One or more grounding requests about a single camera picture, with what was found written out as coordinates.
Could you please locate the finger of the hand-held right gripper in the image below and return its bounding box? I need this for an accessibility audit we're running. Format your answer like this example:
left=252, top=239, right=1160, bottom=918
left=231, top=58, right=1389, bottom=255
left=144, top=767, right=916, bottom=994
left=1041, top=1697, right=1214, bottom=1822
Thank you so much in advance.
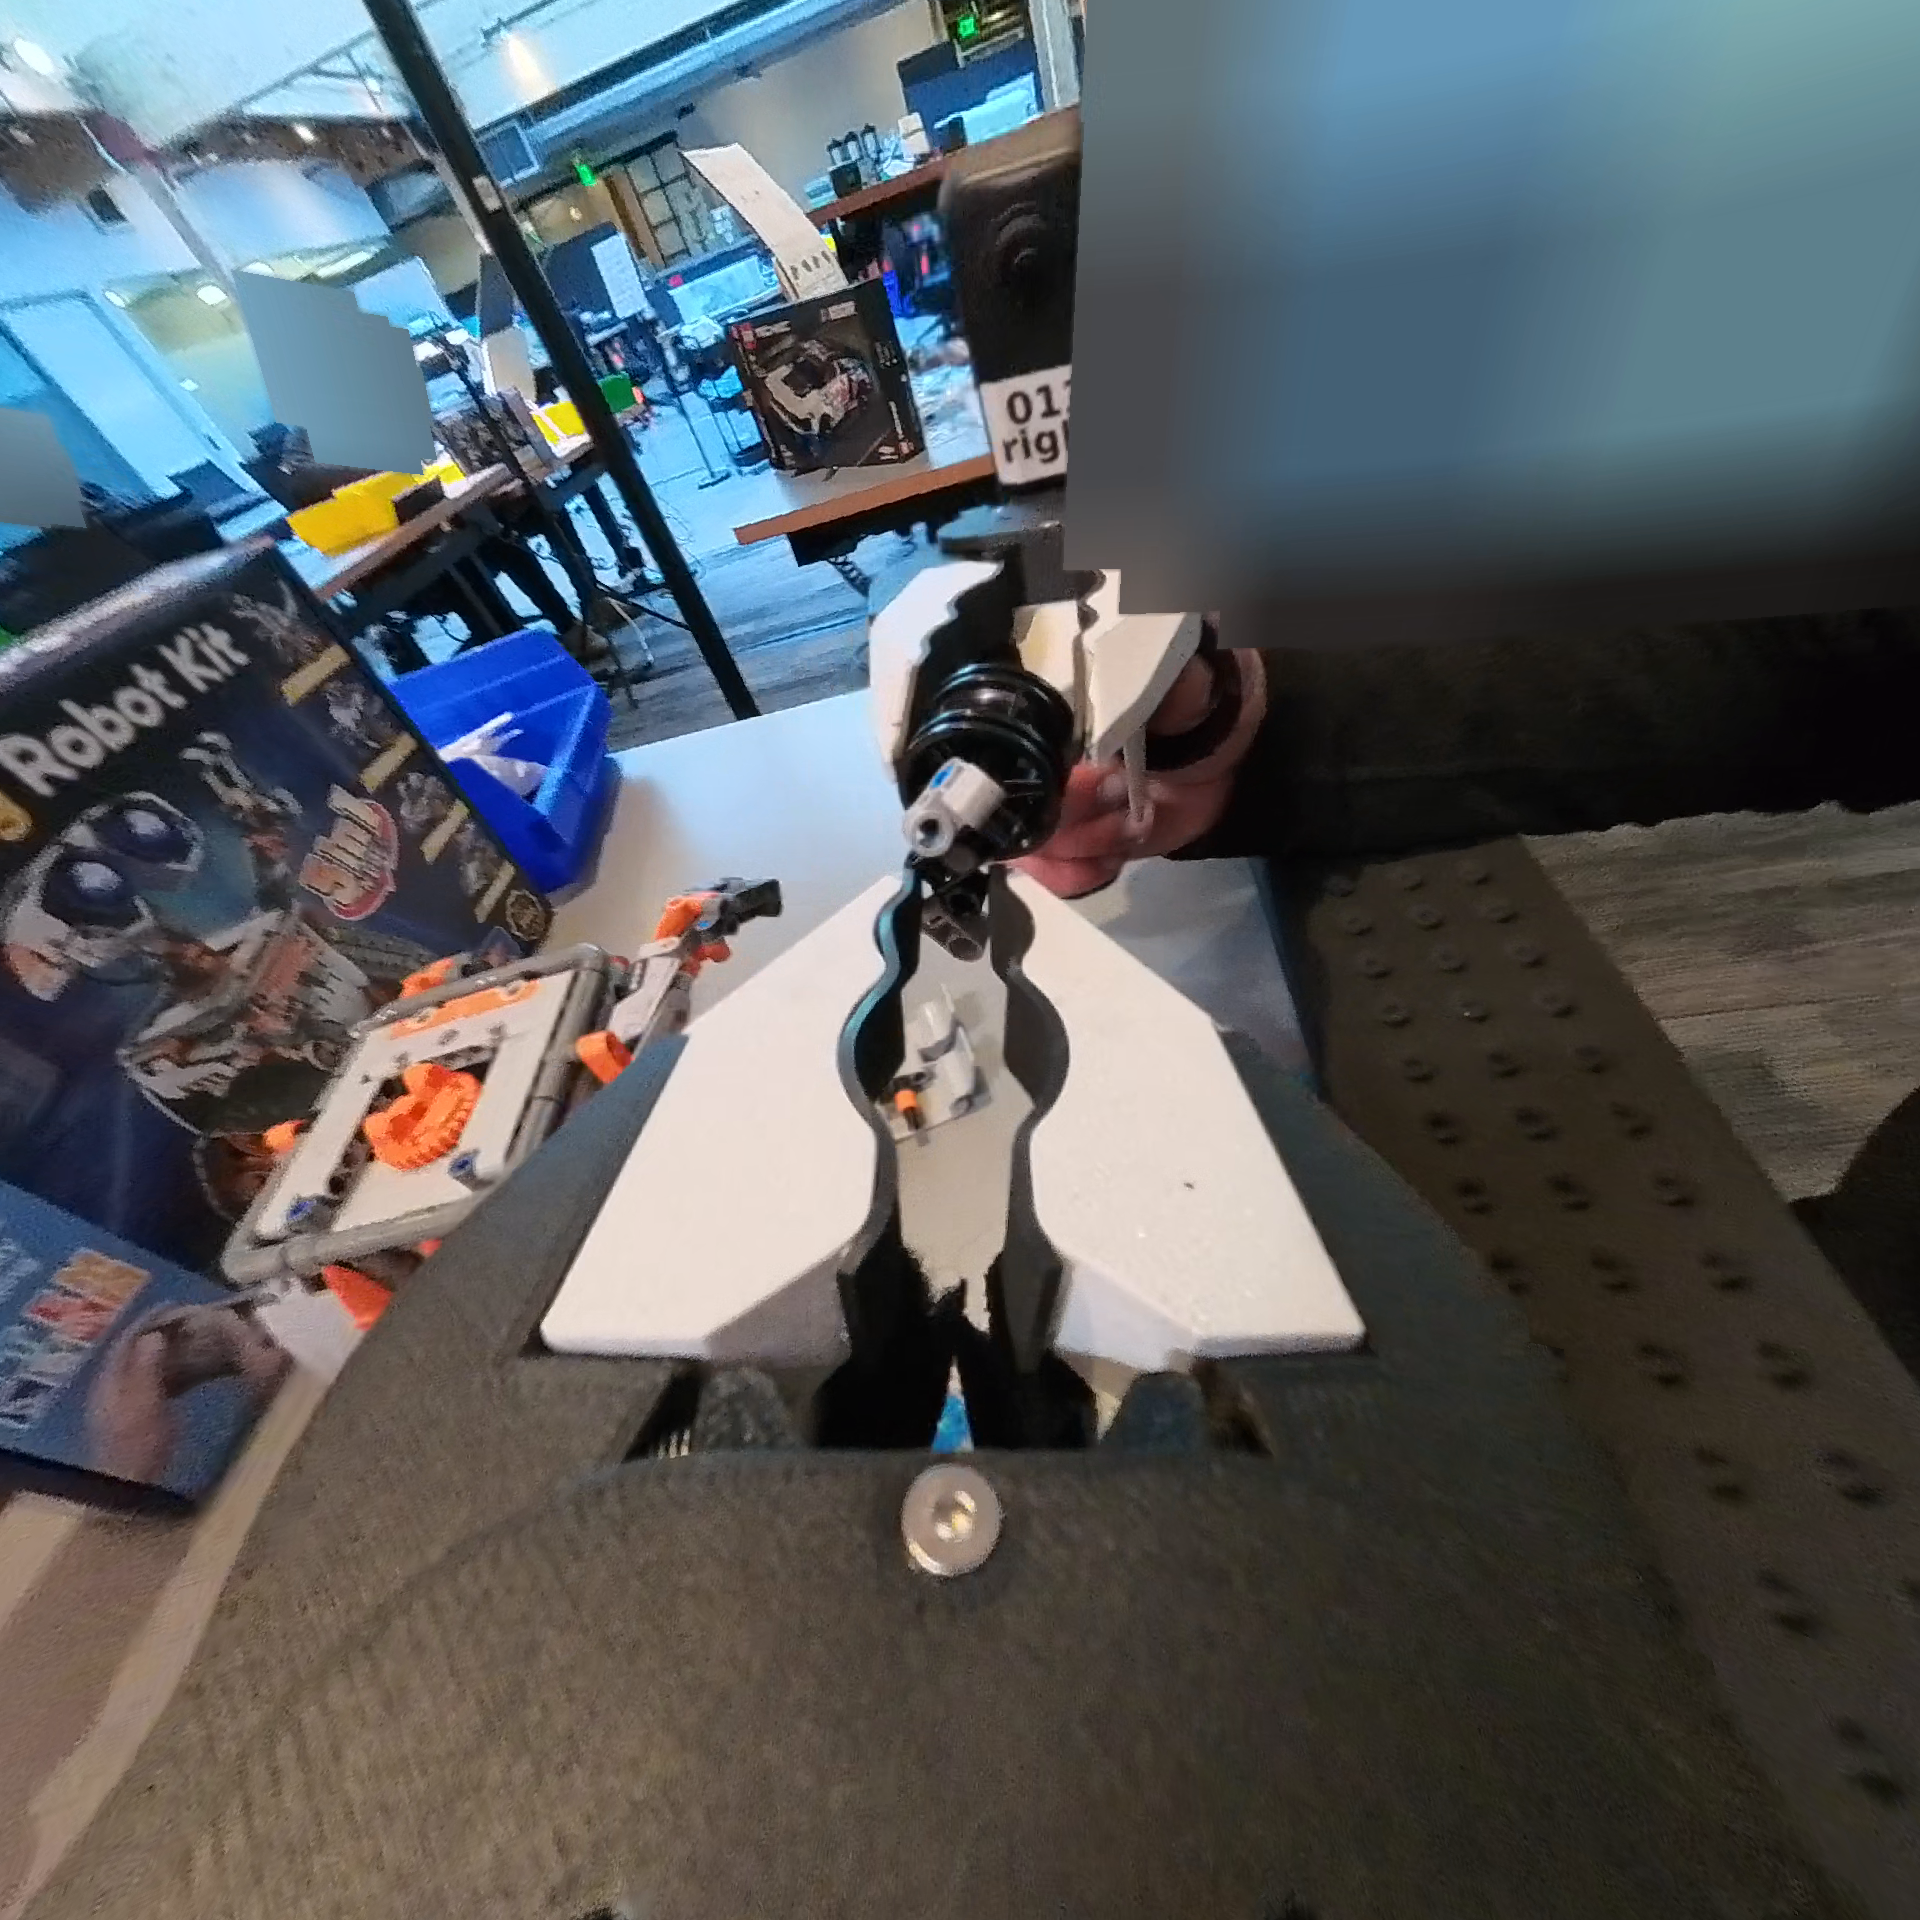
left=1019, top=571, right=1209, bottom=831
left=866, top=556, right=1013, bottom=794

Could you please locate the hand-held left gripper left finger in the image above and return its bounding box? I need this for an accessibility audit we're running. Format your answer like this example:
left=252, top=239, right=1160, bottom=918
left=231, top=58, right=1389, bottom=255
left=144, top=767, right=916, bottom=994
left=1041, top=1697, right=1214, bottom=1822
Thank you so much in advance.
left=541, top=869, right=939, bottom=1375

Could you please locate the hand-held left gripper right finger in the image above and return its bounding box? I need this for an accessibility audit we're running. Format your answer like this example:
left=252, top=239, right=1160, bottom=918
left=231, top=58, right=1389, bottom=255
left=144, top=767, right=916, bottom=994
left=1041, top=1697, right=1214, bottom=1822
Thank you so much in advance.
left=986, top=876, right=1366, bottom=1387

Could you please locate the small black wheel assembly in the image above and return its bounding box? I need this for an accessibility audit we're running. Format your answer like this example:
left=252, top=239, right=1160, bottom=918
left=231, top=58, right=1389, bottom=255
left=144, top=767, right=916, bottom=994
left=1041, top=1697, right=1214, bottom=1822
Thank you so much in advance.
left=892, top=660, right=1085, bottom=961

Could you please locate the small white blue connector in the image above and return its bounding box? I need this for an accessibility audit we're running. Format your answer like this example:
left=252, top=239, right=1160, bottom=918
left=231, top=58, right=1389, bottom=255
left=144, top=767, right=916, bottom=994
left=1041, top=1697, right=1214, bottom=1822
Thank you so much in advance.
left=883, top=1004, right=995, bottom=1138

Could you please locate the person's right forearm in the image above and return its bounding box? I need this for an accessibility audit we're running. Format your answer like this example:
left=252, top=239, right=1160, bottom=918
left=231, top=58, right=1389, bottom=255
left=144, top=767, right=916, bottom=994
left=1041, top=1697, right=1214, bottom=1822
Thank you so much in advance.
left=1231, top=609, right=1920, bottom=878

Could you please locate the person's right hand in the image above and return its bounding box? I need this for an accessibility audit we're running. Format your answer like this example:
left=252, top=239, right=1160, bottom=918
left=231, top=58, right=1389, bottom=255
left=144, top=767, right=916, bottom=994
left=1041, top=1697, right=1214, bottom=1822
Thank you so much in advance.
left=1029, top=640, right=1275, bottom=901

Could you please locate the wooden work table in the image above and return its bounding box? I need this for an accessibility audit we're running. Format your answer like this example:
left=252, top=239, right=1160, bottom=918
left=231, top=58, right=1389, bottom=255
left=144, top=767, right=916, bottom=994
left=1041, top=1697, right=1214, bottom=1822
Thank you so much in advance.
left=733, top=446, right=1011, bottom=578

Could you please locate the black printed box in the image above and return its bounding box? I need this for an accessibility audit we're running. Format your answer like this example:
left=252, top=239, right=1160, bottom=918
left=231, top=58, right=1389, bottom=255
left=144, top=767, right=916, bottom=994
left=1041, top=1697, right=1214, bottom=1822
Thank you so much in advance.
left=733, top=277, right=930, bottom=477

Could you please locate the grey orange tracked toy robot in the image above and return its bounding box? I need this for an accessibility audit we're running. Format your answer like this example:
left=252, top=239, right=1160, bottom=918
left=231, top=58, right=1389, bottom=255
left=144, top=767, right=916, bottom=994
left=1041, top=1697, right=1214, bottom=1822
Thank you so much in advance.
left=223, top=875, right=793, bottom=1343

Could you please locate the blue plastic bin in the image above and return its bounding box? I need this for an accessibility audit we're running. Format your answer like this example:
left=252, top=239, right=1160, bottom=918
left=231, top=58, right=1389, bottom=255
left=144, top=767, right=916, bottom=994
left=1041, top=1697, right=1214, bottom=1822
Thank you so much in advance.
left=384, top=622, right=629, bottom=899

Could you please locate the black perforated board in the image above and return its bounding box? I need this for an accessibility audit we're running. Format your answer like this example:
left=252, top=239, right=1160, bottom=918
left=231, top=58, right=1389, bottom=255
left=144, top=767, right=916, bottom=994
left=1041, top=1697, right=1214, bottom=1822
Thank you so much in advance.
left=1287, top=833, right=1920, bottom=1920

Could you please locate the black stand pole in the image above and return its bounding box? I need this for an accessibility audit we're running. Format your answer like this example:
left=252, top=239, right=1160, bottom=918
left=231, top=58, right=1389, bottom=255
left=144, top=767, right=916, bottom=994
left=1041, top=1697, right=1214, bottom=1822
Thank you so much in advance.
left=359, top=0, right=771, bottom=725

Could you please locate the blue cardboard box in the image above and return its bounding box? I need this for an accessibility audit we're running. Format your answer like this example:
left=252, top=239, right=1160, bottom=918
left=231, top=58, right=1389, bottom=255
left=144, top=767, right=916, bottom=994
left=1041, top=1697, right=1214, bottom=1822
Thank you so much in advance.
left=0, top=541, right=562, bottom=1508

